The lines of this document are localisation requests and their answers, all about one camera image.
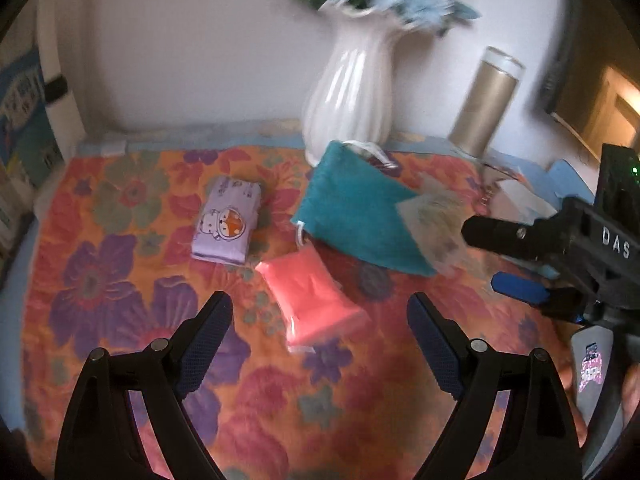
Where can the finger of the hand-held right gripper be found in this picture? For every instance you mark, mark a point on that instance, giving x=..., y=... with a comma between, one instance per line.
x=500, y=235
x=520, y=287

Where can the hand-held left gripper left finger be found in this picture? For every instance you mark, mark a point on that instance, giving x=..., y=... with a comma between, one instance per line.
x=205, y=340

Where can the purple cartoon tissue packet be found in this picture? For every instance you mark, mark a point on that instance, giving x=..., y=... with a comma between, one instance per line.
x=225, y=225

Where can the pink soft packet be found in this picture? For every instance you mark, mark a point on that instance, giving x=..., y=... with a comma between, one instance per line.
x=312, y=295

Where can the gold thermos bottle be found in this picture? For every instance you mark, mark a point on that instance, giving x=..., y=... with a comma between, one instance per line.
x=487, y=105

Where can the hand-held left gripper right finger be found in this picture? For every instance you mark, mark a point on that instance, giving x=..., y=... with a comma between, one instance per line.
x=432, y=345

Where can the blue cardboard box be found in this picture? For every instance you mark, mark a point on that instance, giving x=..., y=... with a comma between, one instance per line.
x=25, y=120

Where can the white box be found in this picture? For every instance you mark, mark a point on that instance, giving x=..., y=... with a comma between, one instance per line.
x=522, y=200

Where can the orange floral tablecloth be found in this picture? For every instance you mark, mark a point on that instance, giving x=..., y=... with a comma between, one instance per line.
x=150, y=290

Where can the black wall television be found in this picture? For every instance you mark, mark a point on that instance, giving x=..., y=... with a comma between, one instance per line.
x=565, y=60

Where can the white ribbed vase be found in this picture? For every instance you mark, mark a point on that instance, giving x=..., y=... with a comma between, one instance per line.
x=350, y=100

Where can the clear packet with printed cloth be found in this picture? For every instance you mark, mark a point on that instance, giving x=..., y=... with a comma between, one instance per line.
x=435, y=220

